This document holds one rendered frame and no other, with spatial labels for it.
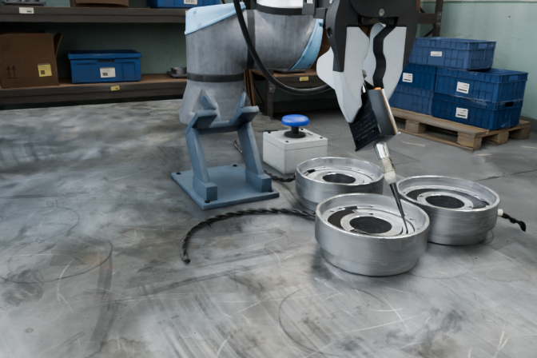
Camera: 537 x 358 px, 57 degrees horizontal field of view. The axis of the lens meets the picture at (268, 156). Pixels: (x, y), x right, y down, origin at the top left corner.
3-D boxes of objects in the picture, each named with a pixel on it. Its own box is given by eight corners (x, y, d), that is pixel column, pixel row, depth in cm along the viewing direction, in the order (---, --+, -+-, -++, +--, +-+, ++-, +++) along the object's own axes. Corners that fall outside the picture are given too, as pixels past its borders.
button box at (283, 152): (326, 168, 72) (328, 136, 71) (284, 174, 69) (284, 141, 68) (299, 153, 79) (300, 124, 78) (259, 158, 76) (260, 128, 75)
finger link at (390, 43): (366, 106, 54) (367, 20, 51) (403, 117, 49) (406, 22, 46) (343, 111, 53) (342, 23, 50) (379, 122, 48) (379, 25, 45)
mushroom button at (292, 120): (312, 150, 72) (314, 117, 71) (288, 153, 70) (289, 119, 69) (299, 144, 76) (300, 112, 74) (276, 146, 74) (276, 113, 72)
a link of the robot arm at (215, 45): (187, 67, 105) (184, 1, 101) (250, 68, 106) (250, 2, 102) (184, 75, 93) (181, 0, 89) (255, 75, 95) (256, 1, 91)
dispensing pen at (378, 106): (410, 228, 42) (354, 55, 47) (381, 236, 46) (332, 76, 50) (428, 224, 43) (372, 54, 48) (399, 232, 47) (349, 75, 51)
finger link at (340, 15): (358, 72, 47) (371, -23, 45) (369, 74, 46) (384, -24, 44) (317, 69, 45) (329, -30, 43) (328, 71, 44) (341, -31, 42)
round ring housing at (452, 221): (401, 246, 49) (406, 208, 48) (385, 205, 59) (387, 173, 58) (510, 251, 48) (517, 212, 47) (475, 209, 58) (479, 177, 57)
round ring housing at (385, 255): (448, 271, 44) (454, 229, 43) (342, 288, 41) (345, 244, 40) (387, 224, 54) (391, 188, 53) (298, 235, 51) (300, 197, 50)
